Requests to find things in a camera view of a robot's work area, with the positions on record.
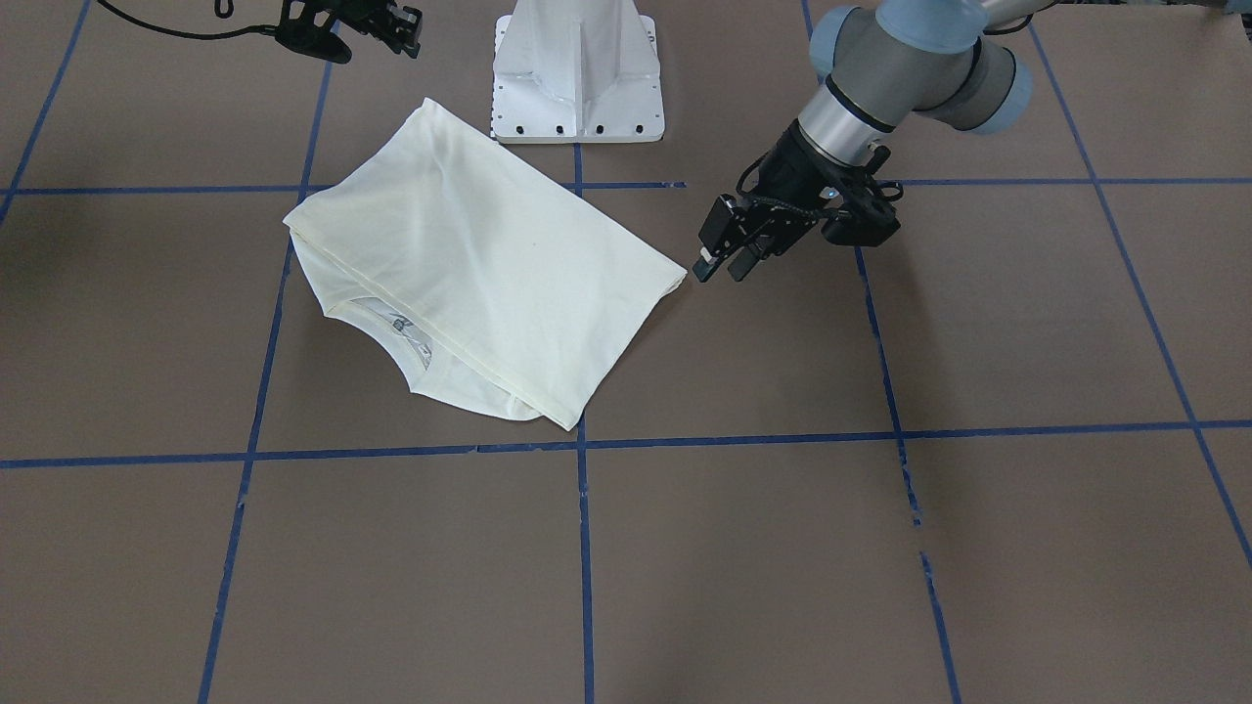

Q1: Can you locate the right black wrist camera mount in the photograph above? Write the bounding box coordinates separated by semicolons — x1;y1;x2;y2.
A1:
274;1;352;66

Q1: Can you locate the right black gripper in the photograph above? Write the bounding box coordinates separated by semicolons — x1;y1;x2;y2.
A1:
338;0;424;58

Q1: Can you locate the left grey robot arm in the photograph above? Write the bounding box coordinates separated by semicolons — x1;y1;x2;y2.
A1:
694;1;1050;282

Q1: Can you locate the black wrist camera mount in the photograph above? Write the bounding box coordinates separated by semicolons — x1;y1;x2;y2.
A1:
274;1;352;66
823;142;904;246

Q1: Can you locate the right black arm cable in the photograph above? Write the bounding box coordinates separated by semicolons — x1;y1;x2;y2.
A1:
96;0;294;43

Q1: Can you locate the cream long-sleeve cat shirt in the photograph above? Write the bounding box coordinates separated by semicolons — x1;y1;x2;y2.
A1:
285;99;686;431

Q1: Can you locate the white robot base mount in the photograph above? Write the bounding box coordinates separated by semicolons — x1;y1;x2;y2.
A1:
490;1;666;144

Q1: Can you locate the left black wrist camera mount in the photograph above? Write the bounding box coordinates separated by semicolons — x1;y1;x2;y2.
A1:
823;142;904;246

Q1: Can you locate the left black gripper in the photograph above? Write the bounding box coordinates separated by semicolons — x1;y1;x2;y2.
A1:
692;123;836;284

